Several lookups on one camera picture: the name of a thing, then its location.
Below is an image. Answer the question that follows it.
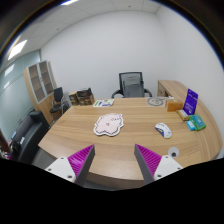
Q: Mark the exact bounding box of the green white leaflet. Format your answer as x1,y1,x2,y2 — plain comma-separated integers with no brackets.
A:
93,99,114,107

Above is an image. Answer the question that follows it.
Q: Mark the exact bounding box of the white computer mouse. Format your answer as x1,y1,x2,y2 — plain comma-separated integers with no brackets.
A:
155,123,172,139

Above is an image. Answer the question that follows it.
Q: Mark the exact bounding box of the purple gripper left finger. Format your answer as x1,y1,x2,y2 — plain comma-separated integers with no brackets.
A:
46,145,95,186

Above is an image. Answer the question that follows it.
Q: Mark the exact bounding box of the brown cardboard box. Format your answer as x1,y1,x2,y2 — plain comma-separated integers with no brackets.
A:
165,99,183,112

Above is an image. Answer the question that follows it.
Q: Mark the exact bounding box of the round grey coaster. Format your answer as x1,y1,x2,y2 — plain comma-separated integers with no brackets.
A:
147,97,164,107

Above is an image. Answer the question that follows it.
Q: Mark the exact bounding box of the white tape roll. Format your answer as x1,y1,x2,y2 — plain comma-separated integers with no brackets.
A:
168,147,180,158

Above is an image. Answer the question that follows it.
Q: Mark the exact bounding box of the grey mesh office chair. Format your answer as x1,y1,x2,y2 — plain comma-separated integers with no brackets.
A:
111,72,152,98

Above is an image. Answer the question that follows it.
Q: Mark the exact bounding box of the black leather sofa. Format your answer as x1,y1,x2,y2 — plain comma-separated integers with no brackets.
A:
11,111,49,164

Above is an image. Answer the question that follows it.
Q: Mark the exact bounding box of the wooden side desk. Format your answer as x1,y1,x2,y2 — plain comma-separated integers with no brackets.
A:
157,80,188,100

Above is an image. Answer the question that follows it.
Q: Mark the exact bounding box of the brown small box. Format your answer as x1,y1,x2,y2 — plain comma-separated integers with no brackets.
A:
69,92,79,106

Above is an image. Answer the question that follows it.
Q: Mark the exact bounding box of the small blue box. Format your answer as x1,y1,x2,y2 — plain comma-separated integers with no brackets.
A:
186,121,195,131

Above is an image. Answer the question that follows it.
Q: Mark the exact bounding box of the beige small box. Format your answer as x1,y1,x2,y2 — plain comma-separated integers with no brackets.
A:
177,110,189,121

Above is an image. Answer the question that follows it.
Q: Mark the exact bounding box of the purple standing sign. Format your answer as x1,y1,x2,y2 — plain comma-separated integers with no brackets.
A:
183,89,198,115

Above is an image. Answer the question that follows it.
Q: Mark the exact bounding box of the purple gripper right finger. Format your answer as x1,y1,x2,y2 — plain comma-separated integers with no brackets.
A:
134,144,182,184

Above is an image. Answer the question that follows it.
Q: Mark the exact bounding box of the green flat box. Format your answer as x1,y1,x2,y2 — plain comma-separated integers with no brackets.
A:
189,114,206,131

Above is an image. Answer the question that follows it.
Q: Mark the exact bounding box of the wooden glass-door cabinet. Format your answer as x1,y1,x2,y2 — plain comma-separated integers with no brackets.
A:
24,61,56,125

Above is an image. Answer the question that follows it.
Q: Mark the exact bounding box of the black side chair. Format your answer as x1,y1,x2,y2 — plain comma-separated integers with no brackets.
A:
50,87,69,114

